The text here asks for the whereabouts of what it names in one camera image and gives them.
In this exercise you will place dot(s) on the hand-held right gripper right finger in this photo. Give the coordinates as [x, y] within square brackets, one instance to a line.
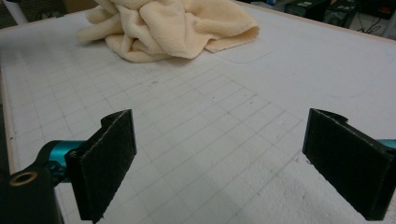
[348, 165]

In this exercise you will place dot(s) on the cream towel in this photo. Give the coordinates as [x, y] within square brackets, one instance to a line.
[174, 28]

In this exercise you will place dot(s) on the large black computer tower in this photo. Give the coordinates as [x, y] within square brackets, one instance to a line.
[306, 9]

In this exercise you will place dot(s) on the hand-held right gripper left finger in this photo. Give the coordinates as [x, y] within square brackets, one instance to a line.
[102, 168]

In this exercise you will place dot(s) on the slim black computer tower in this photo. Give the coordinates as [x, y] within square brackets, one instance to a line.
[341, 14]

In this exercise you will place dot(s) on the white grid mat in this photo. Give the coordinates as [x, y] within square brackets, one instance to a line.
[218, 124]

